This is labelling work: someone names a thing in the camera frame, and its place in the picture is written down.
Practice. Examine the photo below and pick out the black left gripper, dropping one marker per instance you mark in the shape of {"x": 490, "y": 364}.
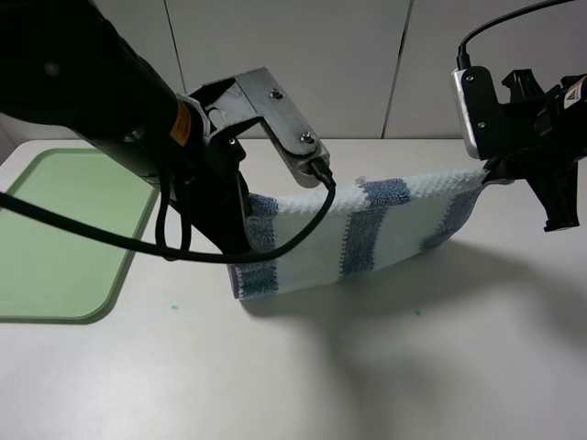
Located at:
{"x": 172, "y": 144}

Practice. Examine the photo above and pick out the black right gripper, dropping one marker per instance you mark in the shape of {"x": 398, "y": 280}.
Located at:
{"x": 548, "y": 139}

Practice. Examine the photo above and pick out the blue white striped towel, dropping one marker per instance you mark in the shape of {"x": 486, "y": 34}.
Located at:
{"x": 371, "y": 225}

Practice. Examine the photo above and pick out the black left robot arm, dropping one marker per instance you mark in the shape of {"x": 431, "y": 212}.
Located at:
{"x": 64, "y": 64}

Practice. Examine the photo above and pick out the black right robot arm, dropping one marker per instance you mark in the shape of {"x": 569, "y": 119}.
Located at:
{"x": 540, "y": 137}

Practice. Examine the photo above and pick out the green plastic tray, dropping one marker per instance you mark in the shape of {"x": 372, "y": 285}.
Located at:
{"x": 51, "y": 271}

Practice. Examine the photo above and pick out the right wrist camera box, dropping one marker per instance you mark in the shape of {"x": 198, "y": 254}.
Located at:
{"x": 480, "y": 113}

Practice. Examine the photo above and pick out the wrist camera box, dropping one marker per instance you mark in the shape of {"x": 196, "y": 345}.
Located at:
{"x": 290, "y": 133}
{"x": 480, "y": 113}

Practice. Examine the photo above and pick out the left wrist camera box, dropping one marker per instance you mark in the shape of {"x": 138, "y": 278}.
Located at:
{"x": 290, "y": 133}

